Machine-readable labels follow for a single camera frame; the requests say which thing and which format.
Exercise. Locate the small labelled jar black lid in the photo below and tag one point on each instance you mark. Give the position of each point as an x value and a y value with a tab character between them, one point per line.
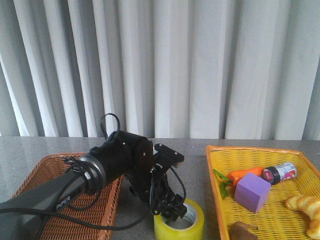
279	173

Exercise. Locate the grey curtain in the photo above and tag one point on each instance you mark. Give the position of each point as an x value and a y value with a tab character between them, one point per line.
201	69

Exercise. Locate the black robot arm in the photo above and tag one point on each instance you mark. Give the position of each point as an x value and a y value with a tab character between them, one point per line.
122	154

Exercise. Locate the yellow woven basket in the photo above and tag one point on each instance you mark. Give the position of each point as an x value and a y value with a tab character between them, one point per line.
274	221

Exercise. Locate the toy carrot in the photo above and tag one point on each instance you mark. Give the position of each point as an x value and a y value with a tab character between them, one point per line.
233	177

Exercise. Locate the brown toy animal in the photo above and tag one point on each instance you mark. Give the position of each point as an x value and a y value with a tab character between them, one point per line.
240	231

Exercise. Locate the yellow tape roll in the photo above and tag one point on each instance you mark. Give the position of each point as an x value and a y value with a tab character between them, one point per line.
190	227

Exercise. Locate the purple foam cube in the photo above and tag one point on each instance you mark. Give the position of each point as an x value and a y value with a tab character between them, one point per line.
252	192

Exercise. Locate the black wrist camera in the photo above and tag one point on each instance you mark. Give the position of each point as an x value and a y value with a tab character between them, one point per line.
166	157

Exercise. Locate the toy croissant bread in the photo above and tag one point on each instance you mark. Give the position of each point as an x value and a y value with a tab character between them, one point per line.
309	205

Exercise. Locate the brown wicker basket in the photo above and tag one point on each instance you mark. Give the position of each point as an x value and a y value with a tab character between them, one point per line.
102	213

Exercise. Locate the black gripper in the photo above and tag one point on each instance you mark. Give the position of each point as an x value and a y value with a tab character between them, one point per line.
151	187

